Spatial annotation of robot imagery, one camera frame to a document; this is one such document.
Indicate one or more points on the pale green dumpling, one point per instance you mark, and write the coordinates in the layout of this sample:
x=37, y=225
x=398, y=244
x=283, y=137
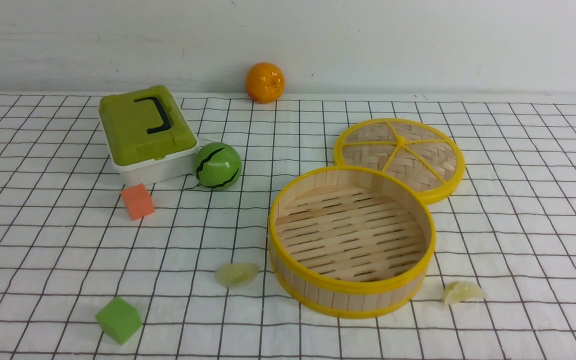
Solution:
x=236, y=275

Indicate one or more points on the pale yellow dumpling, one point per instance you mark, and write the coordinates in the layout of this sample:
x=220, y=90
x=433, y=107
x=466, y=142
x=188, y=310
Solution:
x=462, y=291

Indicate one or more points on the bamboo steamer tray yellow rim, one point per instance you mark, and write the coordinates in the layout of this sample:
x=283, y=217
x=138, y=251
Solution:
x=350, y=242

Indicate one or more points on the woven bamboo steamer lid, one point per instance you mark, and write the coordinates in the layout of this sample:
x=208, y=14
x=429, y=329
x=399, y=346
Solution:
x=422, y=157

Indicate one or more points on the green toy watermelon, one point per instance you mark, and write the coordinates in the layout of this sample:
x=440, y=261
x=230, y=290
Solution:
x=217, y=166

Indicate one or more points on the orange toy fruit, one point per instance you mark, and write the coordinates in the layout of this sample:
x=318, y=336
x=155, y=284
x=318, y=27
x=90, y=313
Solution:
x=265, y=83

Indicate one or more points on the green lidded white box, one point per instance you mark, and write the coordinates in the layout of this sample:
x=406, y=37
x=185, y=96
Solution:
x=148, y=138

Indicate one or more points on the orange foam cube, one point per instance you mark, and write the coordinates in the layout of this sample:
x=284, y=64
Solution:
x=138, y=202

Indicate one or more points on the green foam cube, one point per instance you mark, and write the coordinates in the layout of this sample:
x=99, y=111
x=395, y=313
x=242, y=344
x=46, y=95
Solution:
x=119, y=320

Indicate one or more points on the white grid tablecloth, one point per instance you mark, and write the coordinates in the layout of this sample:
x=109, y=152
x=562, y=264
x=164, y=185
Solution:
x=67, y=246

